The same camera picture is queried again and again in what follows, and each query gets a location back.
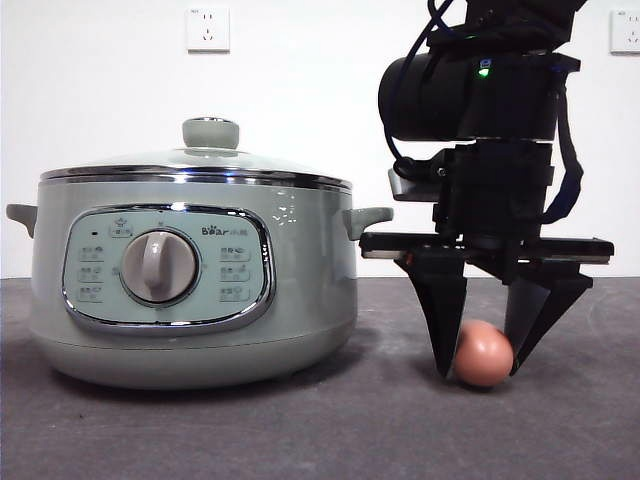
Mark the brown egg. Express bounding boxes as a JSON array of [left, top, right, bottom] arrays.
[[452, 319, 515, 389]]

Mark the glass lid with green knob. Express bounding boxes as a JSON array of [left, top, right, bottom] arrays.
[[39, 116, 354, 192]]

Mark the pale green electric pot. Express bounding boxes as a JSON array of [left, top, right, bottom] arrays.
[[4, 172, 395, 392]]

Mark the black braided cable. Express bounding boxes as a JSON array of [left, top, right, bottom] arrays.
[[540, 49, 586, 227]]

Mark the pale grey camera box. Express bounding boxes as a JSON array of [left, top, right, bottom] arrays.
[[387, 168, 442, 203]]

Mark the blue-black cable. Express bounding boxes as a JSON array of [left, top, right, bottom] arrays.
[[387, 0, 469, 177]]

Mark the white wall socket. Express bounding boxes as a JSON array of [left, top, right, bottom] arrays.
[[187, 6, 232, 55], [609, 9, 640, 56]]

